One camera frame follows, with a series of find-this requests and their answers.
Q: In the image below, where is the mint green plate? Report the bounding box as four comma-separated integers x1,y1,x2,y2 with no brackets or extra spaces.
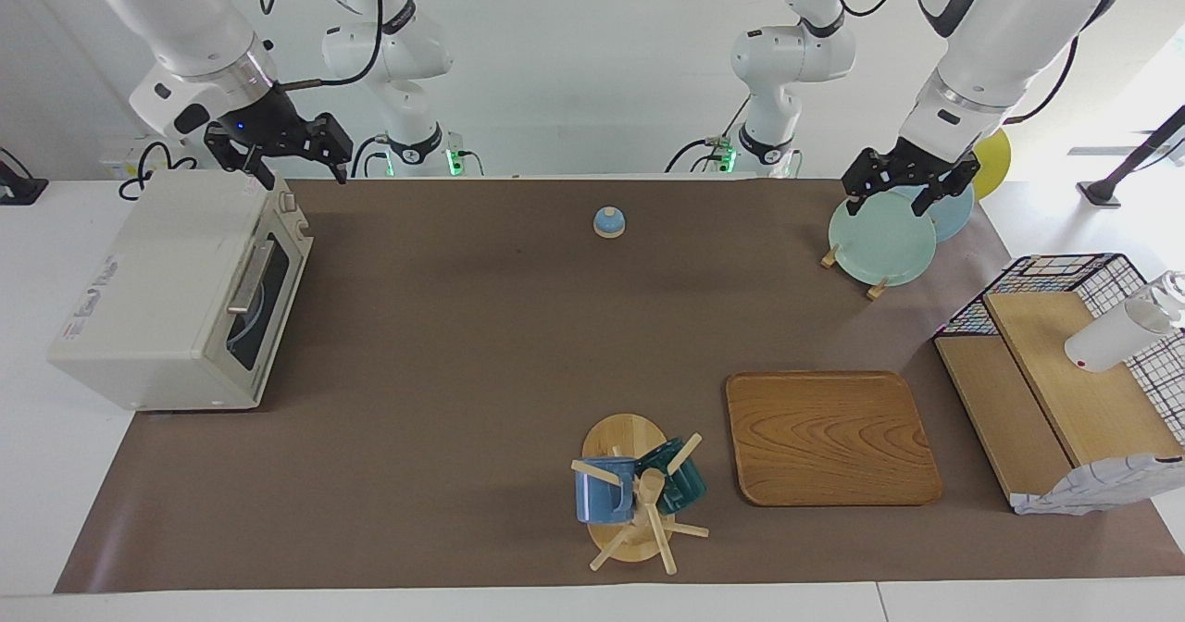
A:
828,192,938,288

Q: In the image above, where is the blue mug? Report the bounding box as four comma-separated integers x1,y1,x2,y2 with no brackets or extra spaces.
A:
575,456,638,524

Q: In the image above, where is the wooden plate rack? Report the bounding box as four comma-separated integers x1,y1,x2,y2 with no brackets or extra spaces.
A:
820,244,890,301

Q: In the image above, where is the wooden shelf box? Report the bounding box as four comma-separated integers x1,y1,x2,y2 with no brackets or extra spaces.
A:
933,291,1185,512

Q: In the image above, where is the black base cable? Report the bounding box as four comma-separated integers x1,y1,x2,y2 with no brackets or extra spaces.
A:
350,134,392,179
665,94,749,175

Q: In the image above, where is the white grey patterned cloth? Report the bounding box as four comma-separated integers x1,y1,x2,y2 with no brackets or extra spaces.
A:
1011,454,1185,516

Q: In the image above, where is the white cup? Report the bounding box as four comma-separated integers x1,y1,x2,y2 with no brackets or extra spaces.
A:
1065,270,1185,373

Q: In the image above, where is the yellow plate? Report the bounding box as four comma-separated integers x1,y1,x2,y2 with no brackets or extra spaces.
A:
972,128,1012,201

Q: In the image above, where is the brown table mat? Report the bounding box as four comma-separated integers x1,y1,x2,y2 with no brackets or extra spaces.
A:
54,176,1185,595

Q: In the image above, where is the black coiled cable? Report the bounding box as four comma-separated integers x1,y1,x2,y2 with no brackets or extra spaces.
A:
118,141,197,202

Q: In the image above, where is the beige toaster oven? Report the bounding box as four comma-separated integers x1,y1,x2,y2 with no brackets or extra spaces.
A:
46,170,314,412

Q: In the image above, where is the glass oven door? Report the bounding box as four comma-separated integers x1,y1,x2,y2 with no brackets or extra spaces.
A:
225,192,314,393

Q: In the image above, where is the dark green mug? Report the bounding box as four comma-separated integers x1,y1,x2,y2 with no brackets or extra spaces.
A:
637,438,708,515

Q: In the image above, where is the pale blue racked plate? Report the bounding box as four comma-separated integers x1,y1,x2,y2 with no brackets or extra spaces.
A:
893,182,975,243

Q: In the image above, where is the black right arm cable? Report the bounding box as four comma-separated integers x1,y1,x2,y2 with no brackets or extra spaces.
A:
259,0,385,92

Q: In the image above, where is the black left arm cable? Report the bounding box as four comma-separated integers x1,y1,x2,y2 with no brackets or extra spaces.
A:
829,0,1149,126

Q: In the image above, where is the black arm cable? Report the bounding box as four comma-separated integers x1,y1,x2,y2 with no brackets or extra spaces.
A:
829,0,1149,126
259,0,385,92

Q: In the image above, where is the black clamp device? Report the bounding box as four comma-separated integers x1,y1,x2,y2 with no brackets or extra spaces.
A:
0,147,49,206

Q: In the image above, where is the white power strip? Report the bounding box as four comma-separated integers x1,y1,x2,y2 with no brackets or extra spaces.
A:
97,136,160,179

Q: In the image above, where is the black wire basket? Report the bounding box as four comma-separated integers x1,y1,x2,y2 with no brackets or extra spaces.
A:
933,253,1185,447

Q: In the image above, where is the wooden mug tree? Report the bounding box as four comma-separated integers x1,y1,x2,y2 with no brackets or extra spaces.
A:
570,413,710,575

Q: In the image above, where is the black stand leg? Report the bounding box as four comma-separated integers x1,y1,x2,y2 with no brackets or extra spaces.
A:
1077,104,1185,208

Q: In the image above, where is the wooden serving tray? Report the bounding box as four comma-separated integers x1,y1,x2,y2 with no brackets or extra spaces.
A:
725,371,943,508

